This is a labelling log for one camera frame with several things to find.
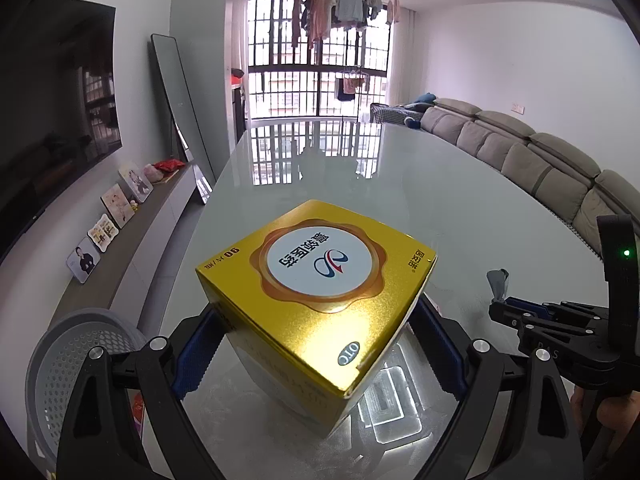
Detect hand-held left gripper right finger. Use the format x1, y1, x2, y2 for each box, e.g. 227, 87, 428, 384
407, 295, 586, 480

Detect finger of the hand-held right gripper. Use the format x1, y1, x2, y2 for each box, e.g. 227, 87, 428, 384
502, 297, 610, 322
488, 302, 603, 345

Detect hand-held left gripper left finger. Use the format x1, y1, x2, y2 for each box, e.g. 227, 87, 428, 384
56, 305, 231, 480

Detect grey wrapper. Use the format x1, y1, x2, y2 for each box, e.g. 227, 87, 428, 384
486, 269, 510, 304

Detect yellow medicine box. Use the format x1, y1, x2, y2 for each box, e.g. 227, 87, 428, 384
195, 199, 438, 437

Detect grey perforated waste basket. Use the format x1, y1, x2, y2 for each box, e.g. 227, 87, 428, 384
25, 308, 151, 461

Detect person's right hand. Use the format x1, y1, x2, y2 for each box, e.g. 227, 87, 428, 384
570, 387, 640, 443

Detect long low television cabinet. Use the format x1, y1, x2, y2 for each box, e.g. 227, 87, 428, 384
47, 162, 201, 331

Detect grey sectional sofa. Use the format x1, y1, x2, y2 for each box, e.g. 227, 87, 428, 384
420, 97, 640, 266

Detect blue plush cushion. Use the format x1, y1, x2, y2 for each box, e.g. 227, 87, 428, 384
402, 91, 437, 129

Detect plaid cloth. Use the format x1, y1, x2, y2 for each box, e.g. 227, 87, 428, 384
370, 102, 416, 125

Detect dark narrow cabinet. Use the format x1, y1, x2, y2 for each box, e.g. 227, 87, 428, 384
229, 67, 247, 151

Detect tall black-framed mirror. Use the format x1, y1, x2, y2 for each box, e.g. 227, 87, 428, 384
151, 33, 216, 206

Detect hanging laundry row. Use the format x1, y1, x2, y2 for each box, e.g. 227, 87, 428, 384
290, 0, 402, 52

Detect photo frame with dark-suited figure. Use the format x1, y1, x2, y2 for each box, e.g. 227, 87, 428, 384
66, 236, 102, 279

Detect scalloped photo frame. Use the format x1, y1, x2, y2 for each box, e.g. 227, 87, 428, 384
87, 213, 121, 253

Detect photo frame with pale picture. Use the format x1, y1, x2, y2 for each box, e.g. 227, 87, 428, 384
101, 183, 137, 228

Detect photo frame with grey picture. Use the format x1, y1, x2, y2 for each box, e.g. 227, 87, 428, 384
118, 162, 153, 203

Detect black wall television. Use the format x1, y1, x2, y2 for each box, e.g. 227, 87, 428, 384
0, 0, 123, 261

